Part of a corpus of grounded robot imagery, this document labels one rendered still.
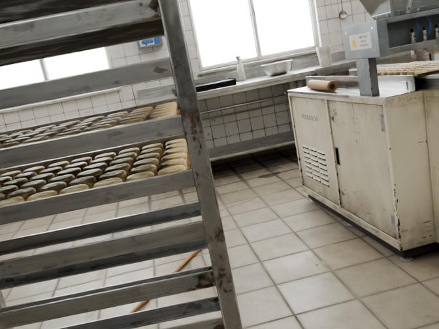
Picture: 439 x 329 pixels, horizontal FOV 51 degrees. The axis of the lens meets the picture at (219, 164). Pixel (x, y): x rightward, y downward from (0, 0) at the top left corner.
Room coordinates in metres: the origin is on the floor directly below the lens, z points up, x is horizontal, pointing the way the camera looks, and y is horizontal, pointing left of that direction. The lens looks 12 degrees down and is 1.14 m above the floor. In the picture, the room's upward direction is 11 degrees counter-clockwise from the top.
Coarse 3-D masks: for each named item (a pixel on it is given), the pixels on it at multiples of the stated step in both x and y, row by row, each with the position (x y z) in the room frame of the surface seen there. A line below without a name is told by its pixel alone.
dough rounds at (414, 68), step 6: (396, 66) 2.64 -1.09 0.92; (402, 66) 2.55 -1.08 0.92; (408, 66) 2.49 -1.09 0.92; (414, 66) 2.44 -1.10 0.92; (420, 66) 2.38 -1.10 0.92; (426, 66) 2.30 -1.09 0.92; (432, 66) 2.24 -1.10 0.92; (438, 66) 2.18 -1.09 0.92; (378, 72) 2.45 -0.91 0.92; (384, 72) 2.39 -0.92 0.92; (390, 72) 2.34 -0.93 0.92; (396, 72) 2.28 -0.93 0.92; (402, 72) 2.23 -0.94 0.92; (408, 72) 2.18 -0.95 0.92; (414, 72) 2.16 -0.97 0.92; (420, 72) 2.11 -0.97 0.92
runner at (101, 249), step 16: (192, 224) 0.73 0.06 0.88; (112, 240) 0.73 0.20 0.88; (128, 240) 0.73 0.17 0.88; (144, 240) 0.73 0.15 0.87; (160, 240) 0.73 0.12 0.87; (176, 240) 0.73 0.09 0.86; (32, 256) 0.73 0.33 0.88; (48, 256) 0.73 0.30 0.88; (64, 256) 0.73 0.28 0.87; (80, 256) 0.73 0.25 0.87; (96, 256) 0.73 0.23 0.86; (112, 256) 0.73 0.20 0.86; (0, 272) 0.72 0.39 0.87; (16, 272) 0.73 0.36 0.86; (32, 272) 0.73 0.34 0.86
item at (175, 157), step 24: (168, 144) 1.08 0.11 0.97; (48, 168) 1.05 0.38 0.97; (72, 168) 0.99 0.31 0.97; (96, 168) 0.95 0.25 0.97; (120, 168) 0.89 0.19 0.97; (144, 168) 0.84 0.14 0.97; (168, 168) 0.80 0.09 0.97; (0, 192) 0.88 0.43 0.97; (24, 192) 0.83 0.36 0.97; (48, 192) 0.79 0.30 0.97; (72, 192) 0.76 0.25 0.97
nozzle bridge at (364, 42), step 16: (400, 16) 2.09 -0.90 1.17; (416, 16) 2.10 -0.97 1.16; (432, 16) 2.21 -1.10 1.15; (352, 32) 2.29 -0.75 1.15; (368, 32) 2.14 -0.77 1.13; (384, 32) 2.08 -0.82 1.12; (400, 32) 2.18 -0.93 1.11; (416, 32) 2.20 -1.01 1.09; (432, 32) 2.21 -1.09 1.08; (352, 48) 2.31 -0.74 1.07; (368, 48) 2.16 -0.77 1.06; (384, 48) 2.07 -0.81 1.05; (400, 48) 2.13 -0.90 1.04; (416, 48) 2.14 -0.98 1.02; (368, 64) 2.18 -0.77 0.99; (368, 80) 2.19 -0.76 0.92; (368, 96) 2.21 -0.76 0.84
